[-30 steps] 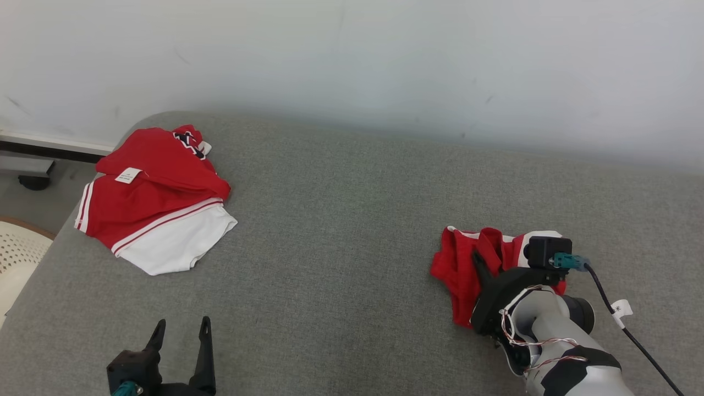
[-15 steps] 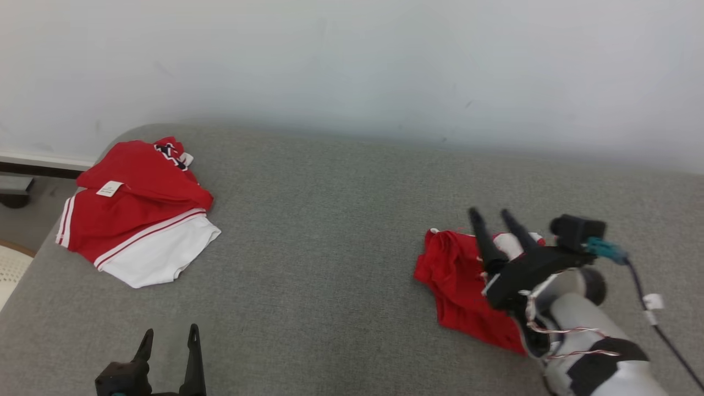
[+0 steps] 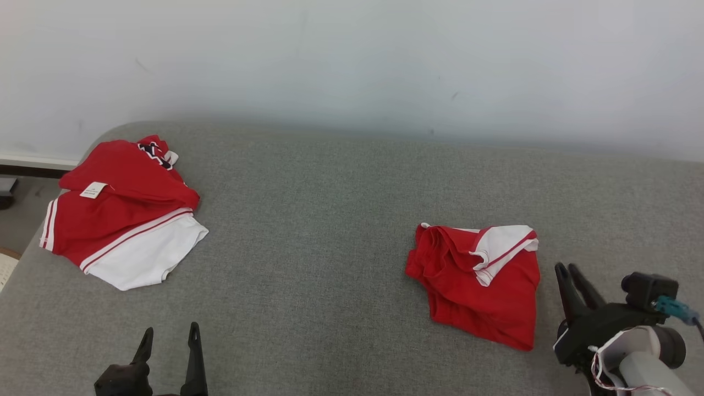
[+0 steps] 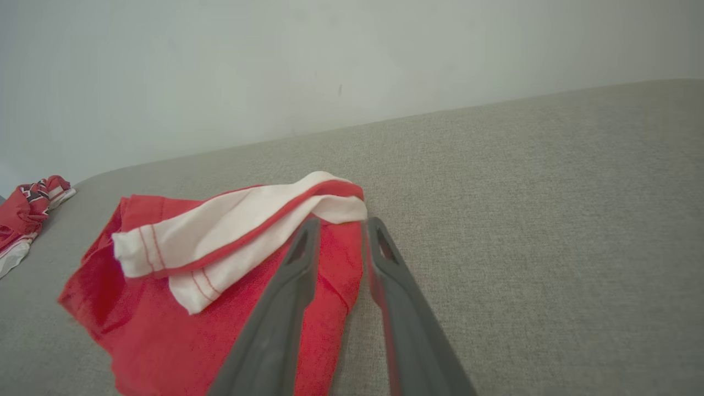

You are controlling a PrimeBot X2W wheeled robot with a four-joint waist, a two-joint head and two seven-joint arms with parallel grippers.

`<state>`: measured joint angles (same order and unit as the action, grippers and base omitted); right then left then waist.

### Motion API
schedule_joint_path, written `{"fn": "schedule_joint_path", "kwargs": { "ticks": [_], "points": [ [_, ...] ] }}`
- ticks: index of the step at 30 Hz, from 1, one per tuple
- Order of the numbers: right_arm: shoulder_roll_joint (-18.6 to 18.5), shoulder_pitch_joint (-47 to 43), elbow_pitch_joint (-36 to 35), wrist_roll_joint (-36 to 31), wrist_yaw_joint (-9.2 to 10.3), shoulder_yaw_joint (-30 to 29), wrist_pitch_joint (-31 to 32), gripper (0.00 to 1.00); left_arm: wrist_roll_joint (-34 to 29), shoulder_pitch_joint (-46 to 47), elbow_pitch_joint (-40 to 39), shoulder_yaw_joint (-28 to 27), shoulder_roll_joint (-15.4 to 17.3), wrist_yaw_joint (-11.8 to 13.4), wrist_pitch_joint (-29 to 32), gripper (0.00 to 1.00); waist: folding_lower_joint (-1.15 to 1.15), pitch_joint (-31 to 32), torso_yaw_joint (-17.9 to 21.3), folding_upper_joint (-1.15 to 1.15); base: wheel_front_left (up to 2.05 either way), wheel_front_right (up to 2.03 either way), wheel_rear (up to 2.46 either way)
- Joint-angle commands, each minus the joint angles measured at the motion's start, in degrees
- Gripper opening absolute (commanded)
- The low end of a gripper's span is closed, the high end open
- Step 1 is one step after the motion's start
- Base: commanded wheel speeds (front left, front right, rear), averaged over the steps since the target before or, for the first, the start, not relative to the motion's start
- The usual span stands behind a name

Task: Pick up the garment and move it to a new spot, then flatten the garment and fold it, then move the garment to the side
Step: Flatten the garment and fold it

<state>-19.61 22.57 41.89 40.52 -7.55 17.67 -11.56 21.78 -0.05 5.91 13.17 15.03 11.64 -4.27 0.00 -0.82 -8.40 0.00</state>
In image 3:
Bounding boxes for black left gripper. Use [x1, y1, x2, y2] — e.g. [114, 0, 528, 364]
[93, 322, 208, 396]

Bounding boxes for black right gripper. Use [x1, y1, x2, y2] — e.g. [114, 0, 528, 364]
[553, 262, 669, 369]

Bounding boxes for red white shorts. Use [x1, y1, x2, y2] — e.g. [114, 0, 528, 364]
[405, 222, 541, 351]

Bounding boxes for red jersey black lettering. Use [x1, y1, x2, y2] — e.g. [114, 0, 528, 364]
[38, 135, 210, 291]

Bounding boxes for black box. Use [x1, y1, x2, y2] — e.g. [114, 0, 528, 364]
[0, 177, 18, 211]

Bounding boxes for white black baseboard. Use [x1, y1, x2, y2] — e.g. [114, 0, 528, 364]
[0, 154, 80, 179]

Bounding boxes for thin white red wires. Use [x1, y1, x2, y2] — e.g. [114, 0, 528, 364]
[590, 344, 672, 394]

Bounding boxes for teal right cable connector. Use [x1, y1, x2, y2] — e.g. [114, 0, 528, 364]
[654, 295, 700, 325]

